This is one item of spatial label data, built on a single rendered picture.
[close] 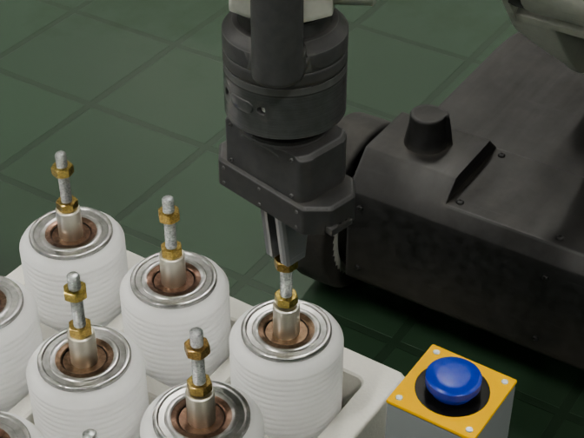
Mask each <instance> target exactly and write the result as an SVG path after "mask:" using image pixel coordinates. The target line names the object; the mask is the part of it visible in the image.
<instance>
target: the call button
mask: <svg viewBox="0 0 584 438"><path fill-rule="evenodd" d="M481 381H482V376H481V371H480V370H479V369H478V368H477V367H476V366H475V365H474V364H473V363H472V362H470V361H468V360H466V359H463V358H460V357H453V356H449V357H442V358H440V359H437V360H435V361H433V362H432V363H430V365H429V366H428V368H427V370H426V376H425V384H426V387H427V389H428V391H429V392H430V393H431V394H432V395H433V397H434V398H435V399H437V400H438V401H439V402H443V403H445V404H448V405H461V404H464V403H466V402H469V401H470V400H471V399H473V398H474V397H476V396H477V395H478V394H479V392H480V390H481Z"/></svg>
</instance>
